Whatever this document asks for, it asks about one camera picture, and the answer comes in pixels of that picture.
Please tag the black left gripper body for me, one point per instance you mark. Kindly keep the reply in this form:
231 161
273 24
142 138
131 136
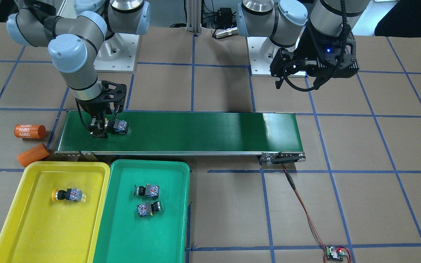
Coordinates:
312 43

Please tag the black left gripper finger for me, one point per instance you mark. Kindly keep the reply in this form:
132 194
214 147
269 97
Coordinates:
318 82
279 80

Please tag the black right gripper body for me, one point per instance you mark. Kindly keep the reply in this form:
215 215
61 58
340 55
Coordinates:
90 107

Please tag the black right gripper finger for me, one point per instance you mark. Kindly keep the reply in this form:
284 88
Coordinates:
98 126

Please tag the orange cylinder marked 4680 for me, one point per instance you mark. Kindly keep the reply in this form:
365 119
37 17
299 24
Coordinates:
30 131

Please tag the plain orange cylinder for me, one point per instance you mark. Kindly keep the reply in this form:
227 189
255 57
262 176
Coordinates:
37 153

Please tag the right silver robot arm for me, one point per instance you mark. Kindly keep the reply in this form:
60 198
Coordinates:
73 45

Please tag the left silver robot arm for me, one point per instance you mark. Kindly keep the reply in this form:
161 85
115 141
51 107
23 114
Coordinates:
285 21

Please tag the green conveyor belt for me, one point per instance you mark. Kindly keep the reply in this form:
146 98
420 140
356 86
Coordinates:
273 137

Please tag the green plastic tray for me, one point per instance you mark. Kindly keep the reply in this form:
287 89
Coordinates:
123 236

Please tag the yellow plastic tray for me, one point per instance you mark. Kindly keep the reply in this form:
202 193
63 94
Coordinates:
38 230

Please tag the small motor controller board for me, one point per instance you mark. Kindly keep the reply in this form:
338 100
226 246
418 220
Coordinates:
334 254

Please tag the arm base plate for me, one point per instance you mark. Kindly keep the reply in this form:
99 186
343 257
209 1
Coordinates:
118 54
261 53

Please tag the aluminium frame post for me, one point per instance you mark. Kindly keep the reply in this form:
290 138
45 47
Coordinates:
193 16

